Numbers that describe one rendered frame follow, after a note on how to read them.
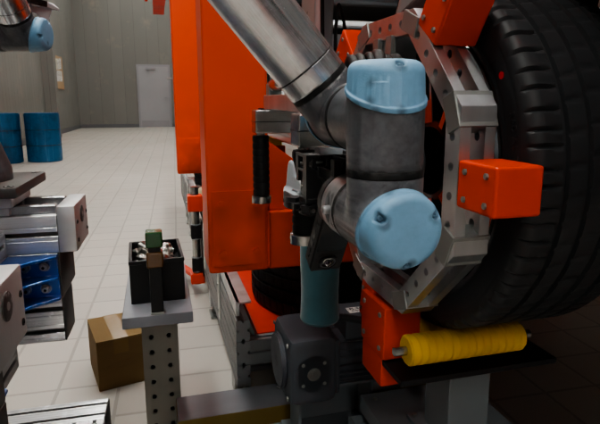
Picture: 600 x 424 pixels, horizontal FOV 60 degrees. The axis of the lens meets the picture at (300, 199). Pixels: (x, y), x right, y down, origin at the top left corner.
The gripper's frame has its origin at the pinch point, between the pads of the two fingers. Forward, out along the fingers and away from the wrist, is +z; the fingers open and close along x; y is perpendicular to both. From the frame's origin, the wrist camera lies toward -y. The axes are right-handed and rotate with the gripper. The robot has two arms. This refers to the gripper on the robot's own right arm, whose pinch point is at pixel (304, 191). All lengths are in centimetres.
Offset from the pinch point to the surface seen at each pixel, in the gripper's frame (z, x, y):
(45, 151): 812, 193, -65
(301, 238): -2.0, 0.9, -6.9
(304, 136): -2.5, 0.5, 8.8
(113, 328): 106, 40, -65
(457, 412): 12, -38, -52
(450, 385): 12, -36, -45
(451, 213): -8.8, -20.5, -2.8
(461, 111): -9.9, -20.6, 12.4
